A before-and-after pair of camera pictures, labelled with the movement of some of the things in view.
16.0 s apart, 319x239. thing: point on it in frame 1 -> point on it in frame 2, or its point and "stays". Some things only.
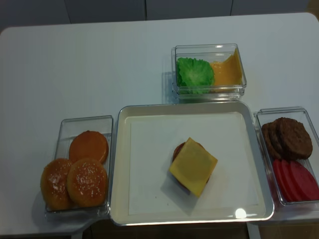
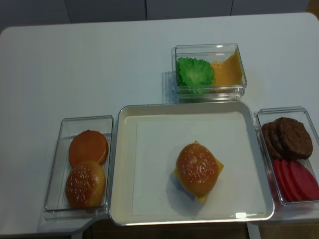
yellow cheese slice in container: x=228 y=73 stays
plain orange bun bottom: x=89 y=144 stays
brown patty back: x=270 y=132 stays
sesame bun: x=54 y=184 -> x=197 y=168
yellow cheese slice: x=192 y=166 -> x=202 y=197
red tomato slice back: x=278 y=172 stays
